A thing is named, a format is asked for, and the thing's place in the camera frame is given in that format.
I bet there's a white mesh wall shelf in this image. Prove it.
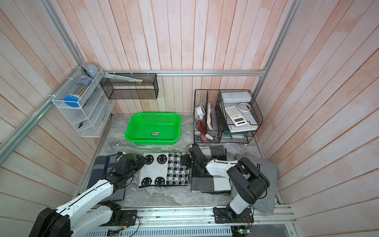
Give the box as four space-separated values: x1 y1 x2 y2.
52 68 114 138

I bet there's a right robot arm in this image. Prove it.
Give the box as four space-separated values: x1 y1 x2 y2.
181 143 270 225

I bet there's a grey felt mat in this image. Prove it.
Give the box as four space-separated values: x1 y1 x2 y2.
235 153 279 214

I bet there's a blue capped clear tube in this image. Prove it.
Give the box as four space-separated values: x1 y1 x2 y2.
64 75 92 108

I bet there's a white flat box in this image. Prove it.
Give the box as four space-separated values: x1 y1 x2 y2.
221 91 252 103

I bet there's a black mesh wall basket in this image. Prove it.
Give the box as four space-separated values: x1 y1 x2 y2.
100 73 159 100

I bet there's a grey navy striped scarf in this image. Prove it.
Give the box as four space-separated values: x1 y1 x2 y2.
87 155 125 202

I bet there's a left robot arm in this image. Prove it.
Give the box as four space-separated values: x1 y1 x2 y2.
30 152 146 237

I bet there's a grey round bowl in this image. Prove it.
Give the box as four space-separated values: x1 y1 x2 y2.
83 63 99 79

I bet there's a grey black checkered scarf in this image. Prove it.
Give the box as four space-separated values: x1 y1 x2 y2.
190 145 232 196

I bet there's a white calculator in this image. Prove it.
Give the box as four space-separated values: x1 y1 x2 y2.
225 106 248 127

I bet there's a black white smiley scarf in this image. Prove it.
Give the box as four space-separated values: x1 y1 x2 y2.
139 153 190 188

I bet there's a green plastic basket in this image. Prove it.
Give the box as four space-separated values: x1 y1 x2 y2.
125 113 182 145

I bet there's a black wire grid organizer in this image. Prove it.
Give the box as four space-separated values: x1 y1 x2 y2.
193 89 263 144

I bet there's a green book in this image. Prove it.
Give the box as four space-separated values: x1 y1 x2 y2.
216 104 248 139

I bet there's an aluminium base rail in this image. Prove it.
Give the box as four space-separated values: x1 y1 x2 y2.
78 205 302 237

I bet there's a white notebook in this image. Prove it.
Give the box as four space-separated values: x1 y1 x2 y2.
227 113 259 133

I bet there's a white tape roll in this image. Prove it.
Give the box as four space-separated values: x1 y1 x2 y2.
195 105 206 120

